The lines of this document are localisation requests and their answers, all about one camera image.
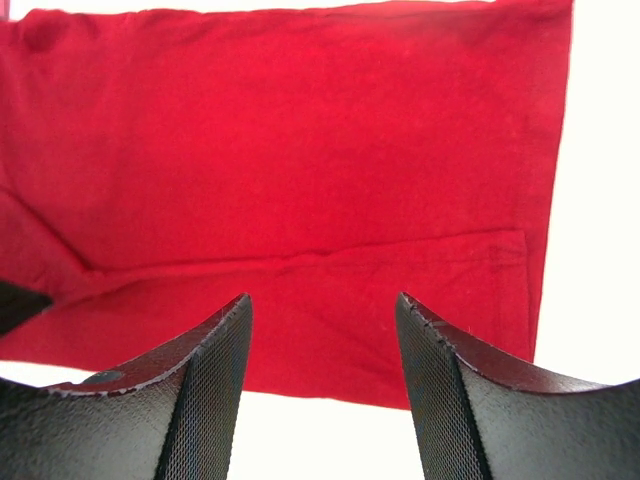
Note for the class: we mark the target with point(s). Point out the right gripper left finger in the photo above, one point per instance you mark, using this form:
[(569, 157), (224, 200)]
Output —
[(167, 414)]

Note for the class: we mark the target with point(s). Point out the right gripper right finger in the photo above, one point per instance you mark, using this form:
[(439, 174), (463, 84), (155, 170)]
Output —
[(481, 413)]

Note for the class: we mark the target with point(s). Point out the dark red t shirt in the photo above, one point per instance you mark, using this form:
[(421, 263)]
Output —
[(154, 165)]

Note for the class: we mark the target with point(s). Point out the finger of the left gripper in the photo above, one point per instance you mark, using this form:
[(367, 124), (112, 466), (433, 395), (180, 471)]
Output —
[(18, 305)]

